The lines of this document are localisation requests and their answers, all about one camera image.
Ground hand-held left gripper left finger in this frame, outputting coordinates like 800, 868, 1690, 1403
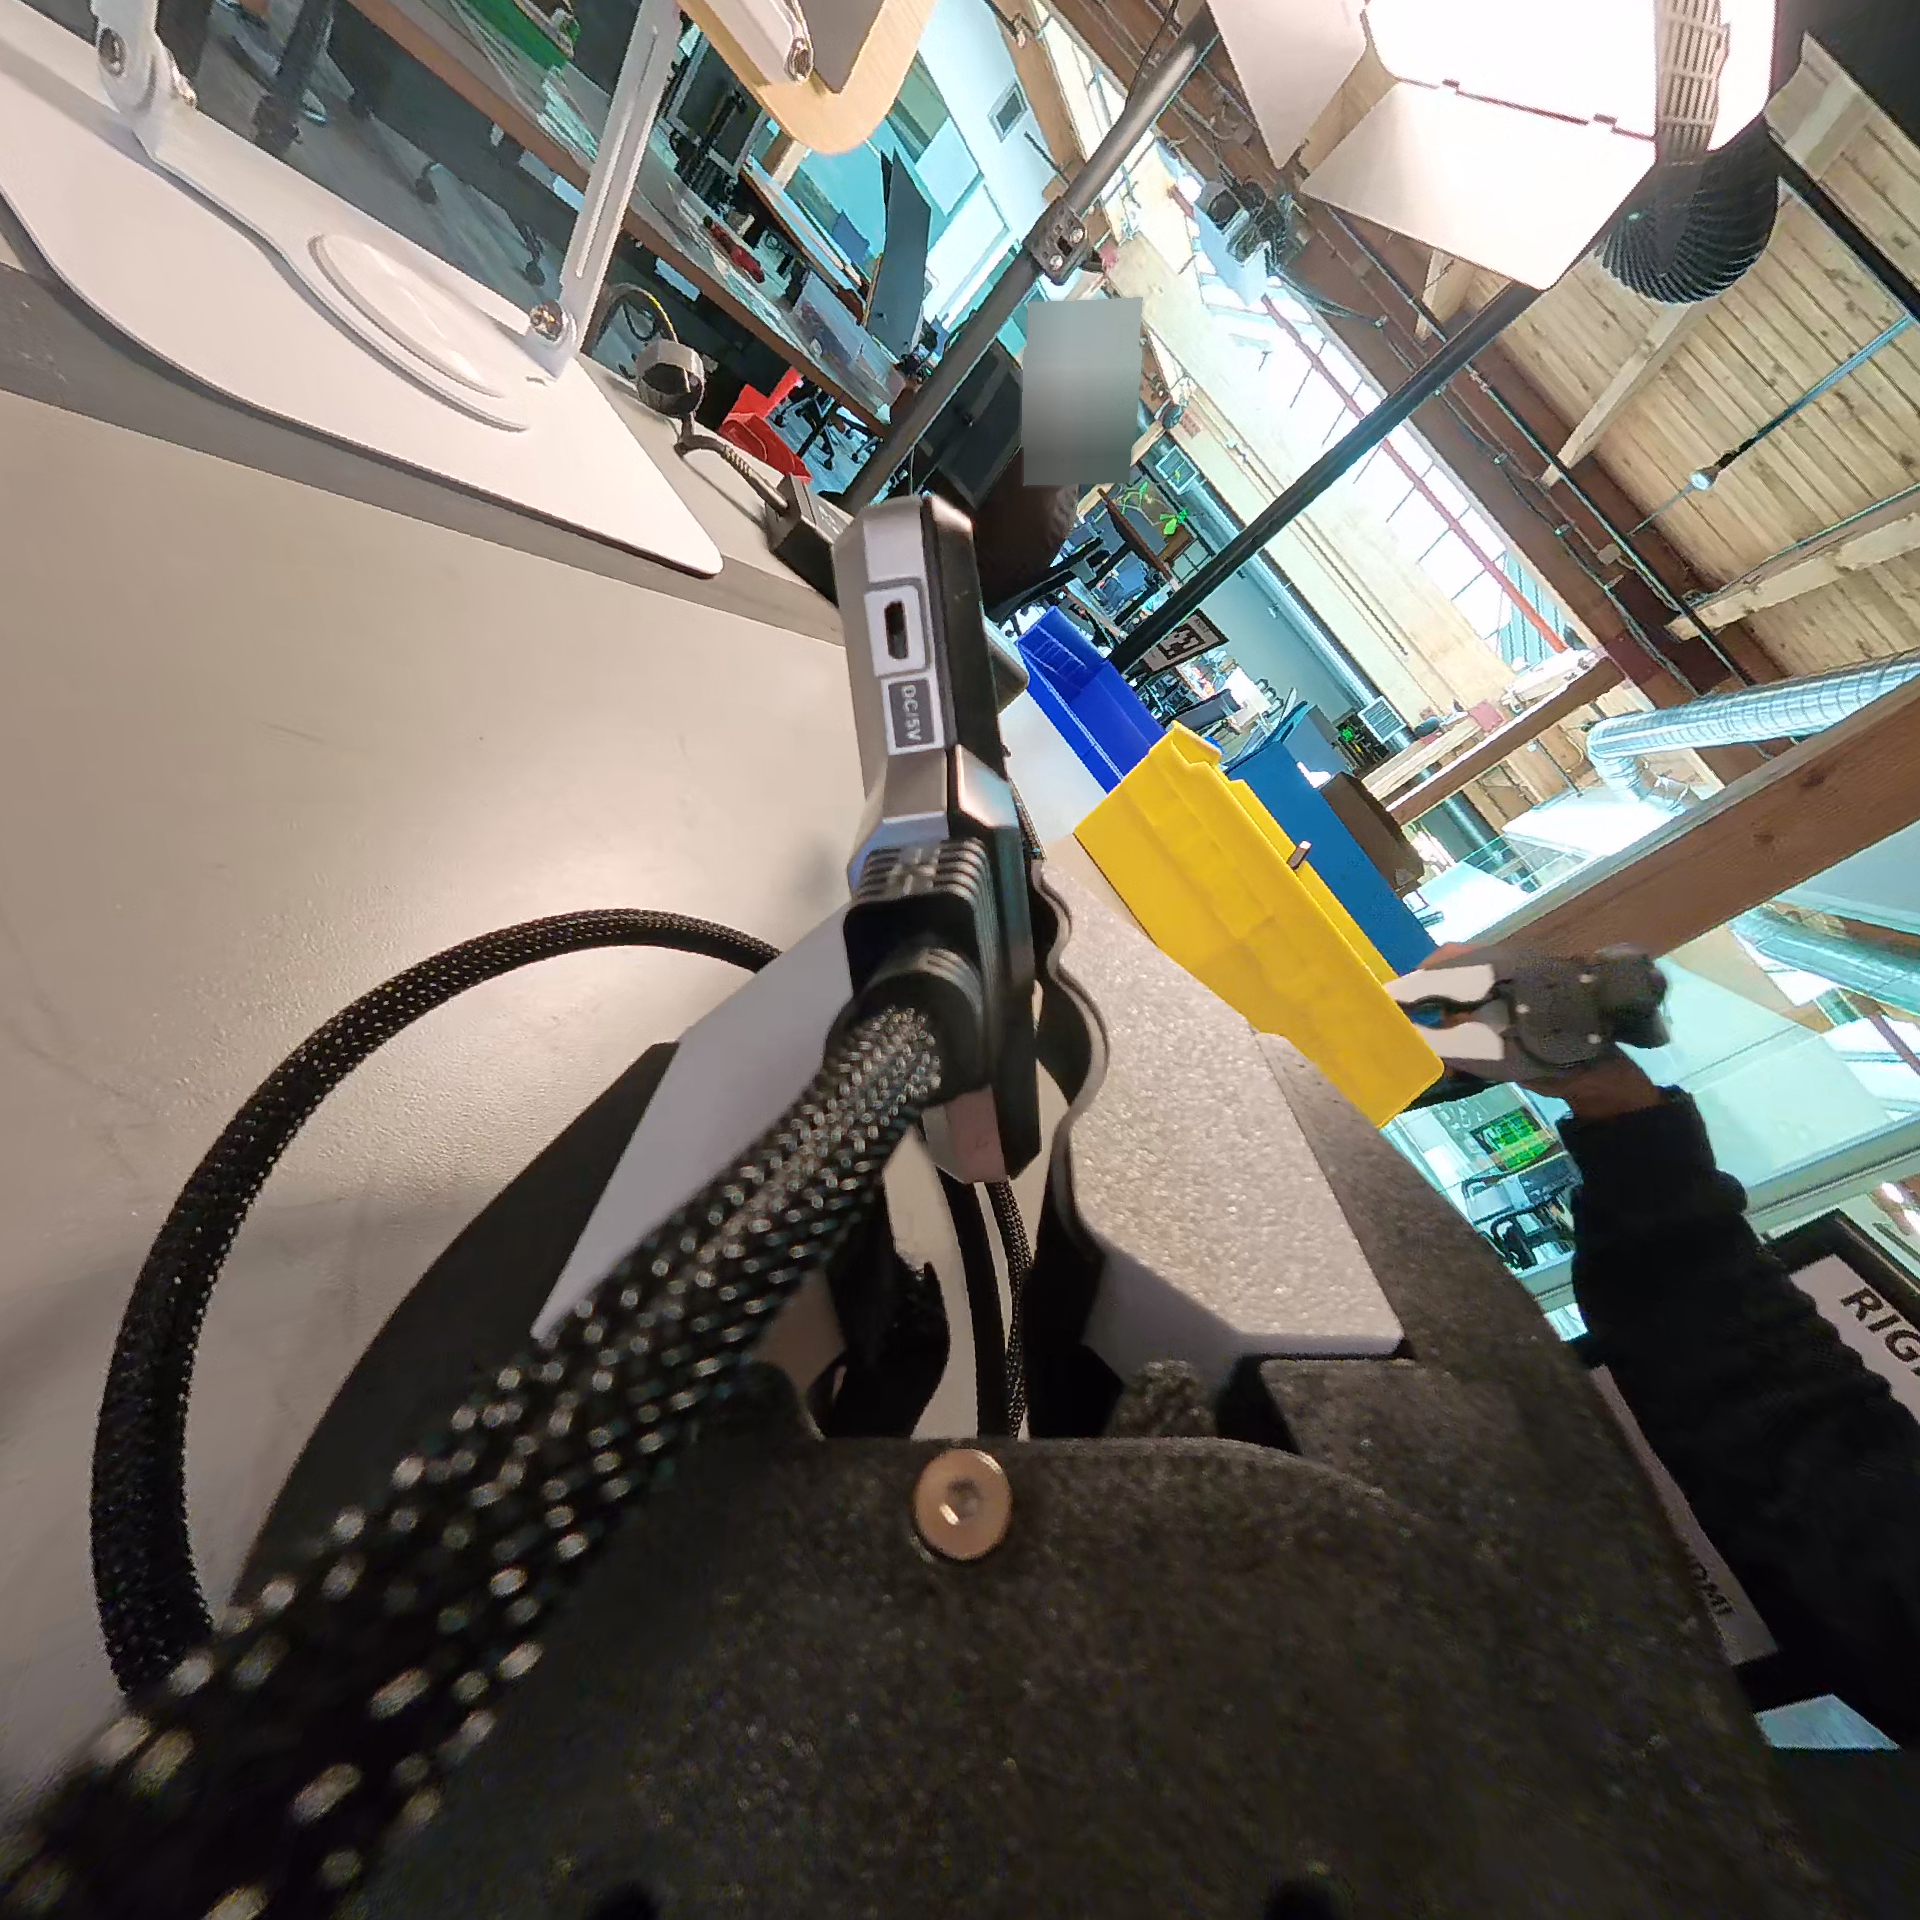
532, 907, 903, 1390

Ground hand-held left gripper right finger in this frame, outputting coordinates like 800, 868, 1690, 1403
1032, 862, 1408, 1434

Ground large yellow plastic bin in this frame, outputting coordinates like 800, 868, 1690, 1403
1073, 722, 1444, 1128

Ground grey braided switch cable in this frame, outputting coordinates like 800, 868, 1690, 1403
0, 831, 1041, 1920

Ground person's right forearm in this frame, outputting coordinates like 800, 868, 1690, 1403
1559, 1087, 1920, 1653

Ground person's right hand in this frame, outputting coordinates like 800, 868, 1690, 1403
1557, 1047, 1666, 1122

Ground blue plastic bin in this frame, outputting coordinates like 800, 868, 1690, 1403
1017, 604, 1172, 792
1224, 703, 1442, 975

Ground wooden beam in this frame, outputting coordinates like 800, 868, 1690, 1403
1476, 680, 1920, 963

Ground black framed label sign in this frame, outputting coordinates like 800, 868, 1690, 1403
1755, 1215, 1920, 1426

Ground monitor screen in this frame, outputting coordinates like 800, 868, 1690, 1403
1592, 1357, 1778, 1666

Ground black metal pole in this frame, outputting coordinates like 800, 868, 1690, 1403
1112, 285, 1547, 677

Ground red plastic bin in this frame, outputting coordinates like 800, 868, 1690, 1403
720, 375, 805, 467

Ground black headset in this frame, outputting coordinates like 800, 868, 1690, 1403
634, 334, 789, 506

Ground grey metal pole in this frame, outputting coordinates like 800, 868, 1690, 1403
839, 46, 1216, 511

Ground white hanging light panel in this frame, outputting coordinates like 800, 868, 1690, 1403
1200, 0, 1778, 295

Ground silver air duct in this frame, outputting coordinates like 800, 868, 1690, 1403
1586, 651, 1920, 782

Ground black ribbed duct hose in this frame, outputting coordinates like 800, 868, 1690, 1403
1599, 127, 1778, 309

